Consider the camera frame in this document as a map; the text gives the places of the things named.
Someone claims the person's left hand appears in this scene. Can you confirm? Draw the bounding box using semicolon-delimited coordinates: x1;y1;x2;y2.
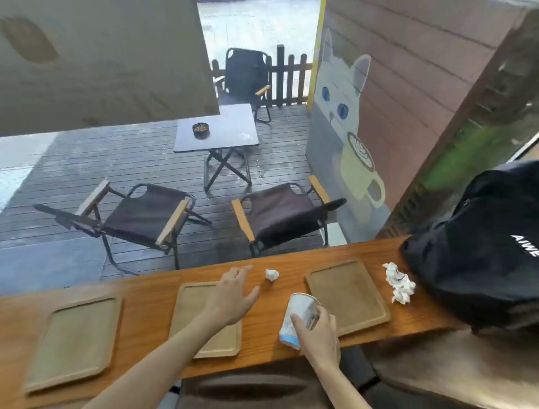
205;265;260;327

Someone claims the white paper cup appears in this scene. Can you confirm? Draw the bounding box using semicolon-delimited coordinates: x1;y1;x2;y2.
279;292;322;351

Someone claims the grey folding table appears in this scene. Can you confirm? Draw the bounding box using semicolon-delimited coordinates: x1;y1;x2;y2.
173;103;260;193

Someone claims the person's right forearm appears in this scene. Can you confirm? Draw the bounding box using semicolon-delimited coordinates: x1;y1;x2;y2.
312;362;372;409

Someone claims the white box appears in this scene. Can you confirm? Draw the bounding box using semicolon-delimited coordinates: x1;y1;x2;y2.
326;222;348;247

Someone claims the black folding chair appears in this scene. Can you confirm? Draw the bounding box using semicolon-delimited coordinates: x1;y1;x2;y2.
34;179;212;275
231;175;347;258
214;47;273;124

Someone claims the large crumpled white tissue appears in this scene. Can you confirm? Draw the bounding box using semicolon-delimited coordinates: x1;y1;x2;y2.
382;262;417;305

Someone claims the brown stool seat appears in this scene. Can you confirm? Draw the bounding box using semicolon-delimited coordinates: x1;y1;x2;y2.
366;328;539;409
176;366;333;409

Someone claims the person's left forearm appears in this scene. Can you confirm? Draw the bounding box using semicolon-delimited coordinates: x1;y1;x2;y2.
83;310;236;409

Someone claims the person's right hand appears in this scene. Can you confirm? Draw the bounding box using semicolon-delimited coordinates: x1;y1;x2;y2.
291;305;341;372

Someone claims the wooden tray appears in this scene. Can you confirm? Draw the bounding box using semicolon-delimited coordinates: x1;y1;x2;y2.
305;259;392;337
168;281;243;360
22;295;124;395

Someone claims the painted cat mural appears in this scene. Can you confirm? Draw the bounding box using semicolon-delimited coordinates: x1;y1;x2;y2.
314;27;387;210

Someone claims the dark wooden fence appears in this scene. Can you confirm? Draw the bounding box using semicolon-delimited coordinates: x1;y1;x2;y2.
211;44;313;107

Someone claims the black backpack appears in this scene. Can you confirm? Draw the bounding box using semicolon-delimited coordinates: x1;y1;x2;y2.
399;159;539;334

